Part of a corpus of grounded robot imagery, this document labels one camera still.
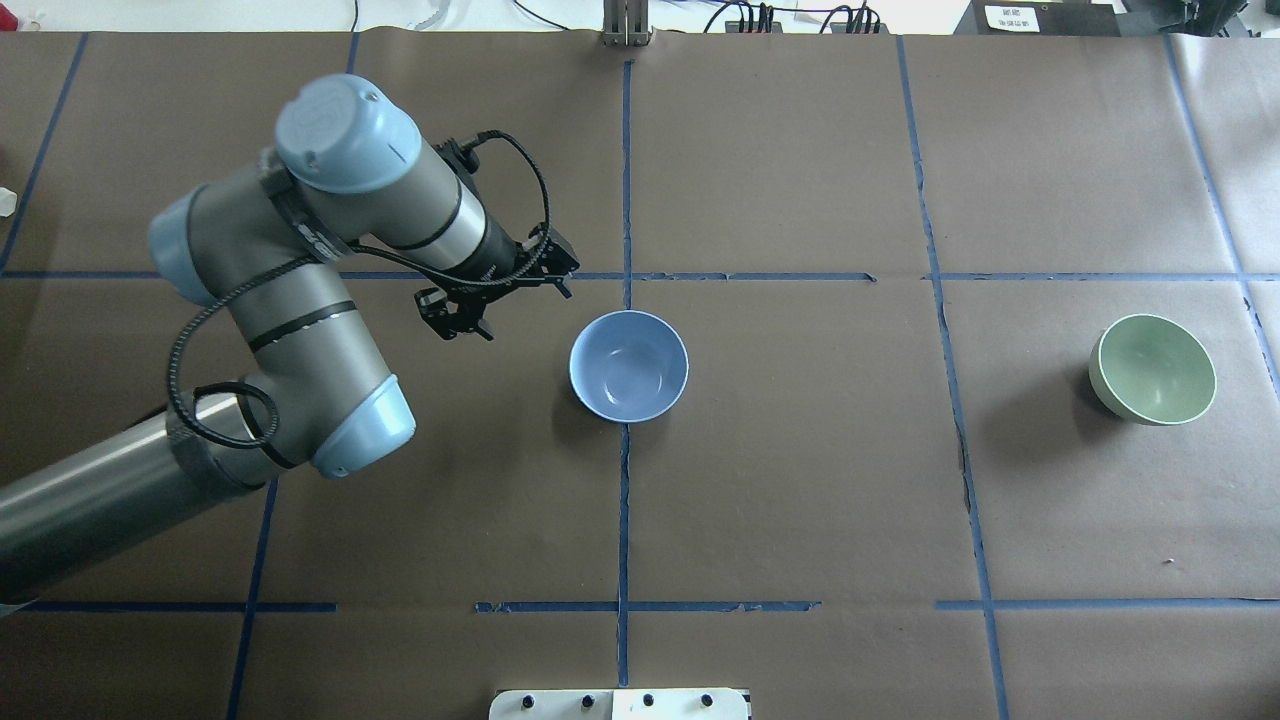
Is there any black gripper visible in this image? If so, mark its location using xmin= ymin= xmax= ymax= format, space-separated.
xmin=470 ymin=225 xmax=581 ymax=307

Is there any blue bowl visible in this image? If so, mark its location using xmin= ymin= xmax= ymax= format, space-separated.
xmin=568 ymin=310 xmax=690 ymax=424

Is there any green bowl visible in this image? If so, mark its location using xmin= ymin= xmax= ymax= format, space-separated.
xmin=1087 ymin=313 xmax=1219 ymax=427

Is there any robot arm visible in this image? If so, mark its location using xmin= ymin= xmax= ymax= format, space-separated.
xmin=1 ymin=74 xmax=580 ymax=614

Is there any black box with label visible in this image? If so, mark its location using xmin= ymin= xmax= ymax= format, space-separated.
xmin=952 ymin=1 xmax=1121 ymax=37

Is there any aluminium frame post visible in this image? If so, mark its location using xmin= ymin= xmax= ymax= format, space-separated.
xmin=600 ymin=0 xmax=653 ymax=47

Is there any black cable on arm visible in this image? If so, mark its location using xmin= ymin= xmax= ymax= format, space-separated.
xmin=166 ymin=129 xmax=553 ymax=471

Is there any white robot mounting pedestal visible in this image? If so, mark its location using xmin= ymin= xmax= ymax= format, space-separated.
xmin=488 ymin=687 xmax=754 ymax=719

